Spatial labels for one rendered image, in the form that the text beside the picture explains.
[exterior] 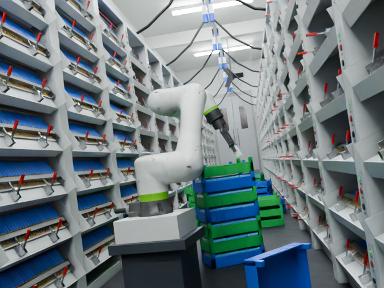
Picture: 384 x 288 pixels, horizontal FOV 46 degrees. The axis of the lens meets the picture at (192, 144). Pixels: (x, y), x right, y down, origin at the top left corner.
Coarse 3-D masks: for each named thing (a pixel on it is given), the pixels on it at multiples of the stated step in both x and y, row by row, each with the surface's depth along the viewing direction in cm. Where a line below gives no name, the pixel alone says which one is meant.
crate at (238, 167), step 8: (240, 160) 267; (248, 160) 250; (208, 168) 243; (216, 168) 244; (224, 168) 245; (232, 168) 246; (240, 168) 247; (248, 168) 248; (200, 176) 243; (208, 176) 242
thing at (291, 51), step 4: (296, 16) 201; (296, 20) 201; (296, 32) 218; (296, 36) 216; (300, 36) 208; (296, 40) 220; (300, 40) 212; (292, 44) 244; (296, 44) 224; (300, 44) 216; (288, 48) 261; (292, 48) 238; (296, 48) 229; (300, 48) 247; (288, 52) 261; (292, 52) 243; (296, 52) 234; (288, 56) 260; (292, 56) 249; (292, 60) 254
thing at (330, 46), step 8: (328, 8) 131; (328, 40) 145; (336, 40) 137; (320, 48) 158; (328, 48) 149; (336, 48) 171; (304, 56) 191; (312, 56) 190; (320, 56) 164; (328, 56) 154; (312, 64) 182; (320, 64) 170; (312, 72) 189
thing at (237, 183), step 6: (252, 174) 249; (204, 180) 241; (222, 180) 244; (228, 180) 245; (234, 180) 246; (240, 180) 247; (246, 180) 248; (252, 180) 248; (198, 186) 249; (204, 186) 241; (210, 186) 242; (216, 186) 243; (222, 186) 244; (228, 186) 245; (234, 186) 246; (240, 186) 246; (246, 186) 247; (198, 192) 250; (204, 192) 241
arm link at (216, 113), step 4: (212, 112) 252; (216, 112) 253; (220, 112) 254; (208, 116) 253; (212, 116) 252; (216, 116) 252; (220, 116) 253; (208, 120) 255; (212, 120) 252; (216, 120) 253
